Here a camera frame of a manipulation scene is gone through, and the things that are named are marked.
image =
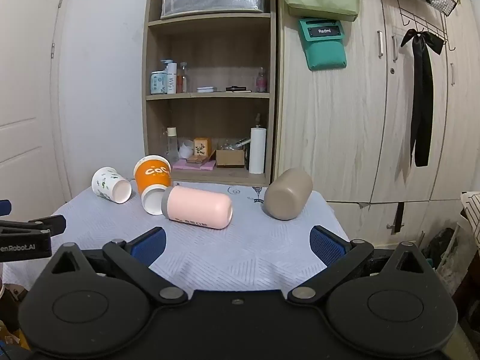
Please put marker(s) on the white spray bottle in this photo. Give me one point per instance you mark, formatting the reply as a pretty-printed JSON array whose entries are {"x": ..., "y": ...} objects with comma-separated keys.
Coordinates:
[{"x": 170, "y": 74}]

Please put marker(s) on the white patterned tablecloth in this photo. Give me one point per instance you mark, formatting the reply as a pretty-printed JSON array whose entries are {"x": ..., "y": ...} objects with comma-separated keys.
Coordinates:
[{"x": 255, "y": 252}]

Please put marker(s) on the wooden wardrobe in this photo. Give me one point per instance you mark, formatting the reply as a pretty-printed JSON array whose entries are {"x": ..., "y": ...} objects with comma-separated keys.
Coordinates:
[{"x": 349, "y": 128}]

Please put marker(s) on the wooden open shelf unit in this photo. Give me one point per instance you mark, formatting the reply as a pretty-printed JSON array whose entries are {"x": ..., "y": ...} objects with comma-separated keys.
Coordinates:
[{"x": 224, "y": 52}]

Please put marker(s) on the orange paper cup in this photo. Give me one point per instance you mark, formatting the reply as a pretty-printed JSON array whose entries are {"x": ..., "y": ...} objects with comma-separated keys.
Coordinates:
[{"x": 152, "y": 174}]

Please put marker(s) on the black ribbon bow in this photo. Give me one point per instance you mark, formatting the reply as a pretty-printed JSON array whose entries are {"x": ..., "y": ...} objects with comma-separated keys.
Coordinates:
[{"x": 423, "y": 93}]

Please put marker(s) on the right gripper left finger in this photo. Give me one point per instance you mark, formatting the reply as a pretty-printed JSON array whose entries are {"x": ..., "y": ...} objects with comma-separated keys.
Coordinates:
[{"x": 132, "y": 260}]

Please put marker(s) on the small cardboard box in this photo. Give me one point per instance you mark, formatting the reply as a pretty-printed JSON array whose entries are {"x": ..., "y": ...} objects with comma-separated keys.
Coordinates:
[{"x": 230, "y": 158}]

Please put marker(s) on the grey storage bin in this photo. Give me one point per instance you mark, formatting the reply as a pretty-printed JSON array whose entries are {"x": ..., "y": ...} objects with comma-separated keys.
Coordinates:
[{"x": 456, "y": 259}]

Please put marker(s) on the white door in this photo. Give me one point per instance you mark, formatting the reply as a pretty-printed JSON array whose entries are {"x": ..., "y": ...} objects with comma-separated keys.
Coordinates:
[{"x": 33, "y": 172}]

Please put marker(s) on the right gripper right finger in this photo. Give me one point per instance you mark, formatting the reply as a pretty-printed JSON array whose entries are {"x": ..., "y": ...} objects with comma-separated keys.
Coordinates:
[{"x": 343, "y": 259}]

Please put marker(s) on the clear bottle with cream cap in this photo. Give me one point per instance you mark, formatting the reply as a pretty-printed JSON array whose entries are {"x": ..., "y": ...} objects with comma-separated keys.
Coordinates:
[{"x": 172, "y": 145}]

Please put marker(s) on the teal Redmi pouch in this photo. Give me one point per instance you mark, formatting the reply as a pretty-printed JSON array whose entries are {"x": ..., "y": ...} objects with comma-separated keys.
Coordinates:
[{"x": 322, "y": 42}]

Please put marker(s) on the geometric patterned box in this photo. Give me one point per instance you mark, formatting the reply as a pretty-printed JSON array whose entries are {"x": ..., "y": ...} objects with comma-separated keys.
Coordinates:
[{"x": 471, "y": 204}]

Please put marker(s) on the pink small bottle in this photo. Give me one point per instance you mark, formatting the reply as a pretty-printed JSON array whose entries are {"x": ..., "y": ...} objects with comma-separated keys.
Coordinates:
[{"x": 261, "y": 81}]

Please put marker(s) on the pink cloth on shelf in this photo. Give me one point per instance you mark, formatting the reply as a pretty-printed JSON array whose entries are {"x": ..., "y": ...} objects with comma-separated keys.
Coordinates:
[{"x": 184, "y": 165}]

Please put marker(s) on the orange small box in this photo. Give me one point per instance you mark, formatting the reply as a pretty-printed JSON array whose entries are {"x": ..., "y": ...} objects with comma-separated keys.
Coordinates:
[{"x": 202, "y": 146}]

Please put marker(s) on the white floral paper cup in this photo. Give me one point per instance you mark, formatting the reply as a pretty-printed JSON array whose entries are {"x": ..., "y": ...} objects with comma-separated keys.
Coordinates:
[{"x": 110, "y": 185}]

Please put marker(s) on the amber small bottle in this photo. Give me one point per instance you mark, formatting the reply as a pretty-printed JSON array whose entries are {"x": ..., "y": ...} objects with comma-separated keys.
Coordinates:
[{"x": 182, "y": 82}]

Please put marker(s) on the pink tumbler with grey lid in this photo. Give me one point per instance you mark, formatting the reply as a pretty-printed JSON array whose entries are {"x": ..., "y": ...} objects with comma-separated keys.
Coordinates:
[{"x": 197, "y": 207}]

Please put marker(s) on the white small cup on shelf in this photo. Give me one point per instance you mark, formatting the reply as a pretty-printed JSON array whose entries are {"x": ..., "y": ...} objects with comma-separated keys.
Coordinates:
[{"x": 186, "y": 149}]

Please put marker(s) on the white paper towel roll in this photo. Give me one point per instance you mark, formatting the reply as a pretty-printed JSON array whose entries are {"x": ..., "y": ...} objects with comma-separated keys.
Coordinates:
[{"x": 257, "y": 150}]

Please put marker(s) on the taupe tumbler cup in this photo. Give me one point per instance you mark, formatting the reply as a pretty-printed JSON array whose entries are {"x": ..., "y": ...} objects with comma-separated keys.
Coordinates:
[{"x": 286, "y": 196}]

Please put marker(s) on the blue white canister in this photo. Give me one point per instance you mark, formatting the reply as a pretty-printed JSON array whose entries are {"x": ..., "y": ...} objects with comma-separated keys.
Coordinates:
[{"x": 158, "y": 82}]

